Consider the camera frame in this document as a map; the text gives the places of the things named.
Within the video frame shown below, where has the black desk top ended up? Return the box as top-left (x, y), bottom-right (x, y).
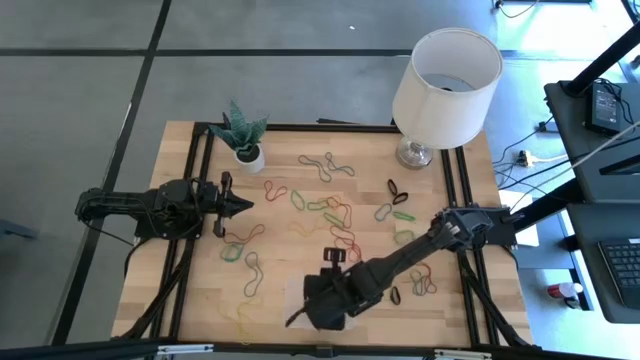
top-left (543, 78), bottom-right (640, 204)

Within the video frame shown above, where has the white paper sheet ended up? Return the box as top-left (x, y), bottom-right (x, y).
top-left (498, 189), bottom-right (540, 248)

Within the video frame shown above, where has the white shade table lamp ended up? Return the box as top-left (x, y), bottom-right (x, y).
top-left (391, 27), bottom-right (505, 171)

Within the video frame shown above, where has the thin teal rubber band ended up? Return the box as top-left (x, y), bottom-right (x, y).
top-left (324, 152), bottom-right (356, 177)
top-left (298, 154), bottom-right (333, 184)
top-left (242, 250), bottom-right (265, 298)
top-left (408, 269), bottom-right (435, 298)

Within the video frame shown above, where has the red and white bottle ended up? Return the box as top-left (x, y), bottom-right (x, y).
top-left (546, 281), bottom-right (585, 301)

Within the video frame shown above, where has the black desk foot beam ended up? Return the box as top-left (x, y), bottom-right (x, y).
top-left (509, 178), bottom-right (585, 232)

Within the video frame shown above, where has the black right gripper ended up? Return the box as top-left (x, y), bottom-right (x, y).
top-left (284, 247), bottom-right (374, 332)

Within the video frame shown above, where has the white power strip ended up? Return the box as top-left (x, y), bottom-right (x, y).
top-left (516, 149), bottom-right (571, 168)

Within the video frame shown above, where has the thin cable with plug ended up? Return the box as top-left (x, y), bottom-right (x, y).
top-left (493, 0), bottom-right (541, 20)

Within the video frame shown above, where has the black desk with keyboard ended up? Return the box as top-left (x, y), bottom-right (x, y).
top-left (566, 202), bottom-right (640, 325)

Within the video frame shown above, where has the clear plastic bin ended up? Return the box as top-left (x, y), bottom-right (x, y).
top-left (283, 273), bottom-right (360, 332)

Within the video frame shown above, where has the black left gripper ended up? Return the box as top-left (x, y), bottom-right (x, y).
top-left (199, 171), bottom-right (255, 239)

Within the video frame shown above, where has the black power adapter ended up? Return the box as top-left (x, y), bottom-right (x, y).
top-left (585, 81), bottom-right (625, 136)

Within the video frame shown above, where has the white cable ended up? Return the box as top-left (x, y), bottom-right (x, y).
top-left (537, 119), bottom-right (640, 187)

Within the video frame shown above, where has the blue rubber band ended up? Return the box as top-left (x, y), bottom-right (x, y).
top-left (373, 201), bottom-right (394, 223)

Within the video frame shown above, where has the green plant in white pot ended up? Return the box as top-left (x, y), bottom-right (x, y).
top-left (208, 98), bottom-right (270, 175)

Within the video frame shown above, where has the black aluminium frame rail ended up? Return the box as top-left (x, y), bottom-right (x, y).
top-left (149, 121), bottom-right (204, 340)
top-left (197, 121), bottom-right (401, 134)
top-left (0, 337), bottom-right (640, 360)
top-left (453, 146), bottom-right (534, 349)
top-left (169, 130), bottom-right (216, 340)
top-left (439, 148), bottom-right (501, 347)

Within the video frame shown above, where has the black cable with plug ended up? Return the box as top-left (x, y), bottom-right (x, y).
top-left (492, 115), bottom-right (556, 201)

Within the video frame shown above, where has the silver metal bracket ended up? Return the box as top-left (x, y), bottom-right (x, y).
top-left (156, 343), bottom-right (215, 357)
top-left (432, 348), bottom-right (494, 360)

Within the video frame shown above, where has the black diagonal pole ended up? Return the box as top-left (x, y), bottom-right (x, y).
top-left (560, 22), bottom-right (640, 97)

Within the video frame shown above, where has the thin red rubber band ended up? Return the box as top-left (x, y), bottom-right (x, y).
top-left (333, 201), bottom-right (354, 230)
top-left (328, 225), bottom-right (362, 264)
top-left (332, 227), bottom-right (361, 251)
top-left (410, 262), bottom-right (439, 296)
top-left (263, 179), bottom-right (289, 203)
top-left (221, 222), bottom-right (267, 247)

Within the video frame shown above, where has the black keyboard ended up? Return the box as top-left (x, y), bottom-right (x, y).
top-left (597, 239), bottom-right (640, 310)

